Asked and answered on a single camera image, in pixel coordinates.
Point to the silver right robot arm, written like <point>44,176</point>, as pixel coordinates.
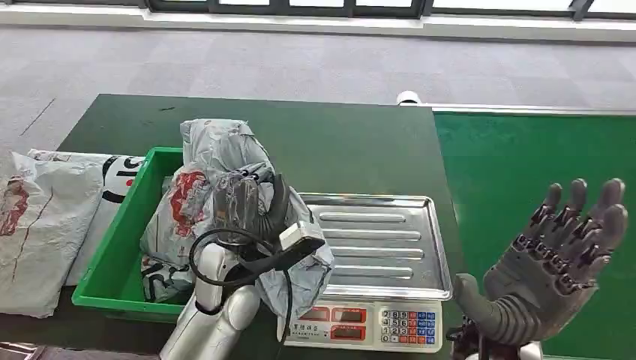
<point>472,348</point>

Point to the plain grey plastic parcel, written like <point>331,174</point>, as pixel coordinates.
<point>218,144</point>

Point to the white conveyor roller end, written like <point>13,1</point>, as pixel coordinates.
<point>409,97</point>

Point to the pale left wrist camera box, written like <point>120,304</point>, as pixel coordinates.
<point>298,241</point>

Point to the silver conveyor side rail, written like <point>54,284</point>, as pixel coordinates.
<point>522,109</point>

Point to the dark window frame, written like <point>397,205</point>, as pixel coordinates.
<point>283,9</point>

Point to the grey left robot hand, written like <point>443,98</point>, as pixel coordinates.
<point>243,208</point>

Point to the grey parcel with red print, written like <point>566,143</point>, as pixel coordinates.
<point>174,218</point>
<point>49,233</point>

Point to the white parcel with black print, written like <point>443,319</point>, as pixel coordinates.
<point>119,171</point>

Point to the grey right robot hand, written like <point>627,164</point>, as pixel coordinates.
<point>536,293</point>

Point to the green plastic crate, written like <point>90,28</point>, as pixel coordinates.
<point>114,258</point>

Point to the electronic scale with steel pan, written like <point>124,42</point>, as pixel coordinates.
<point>377,248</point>

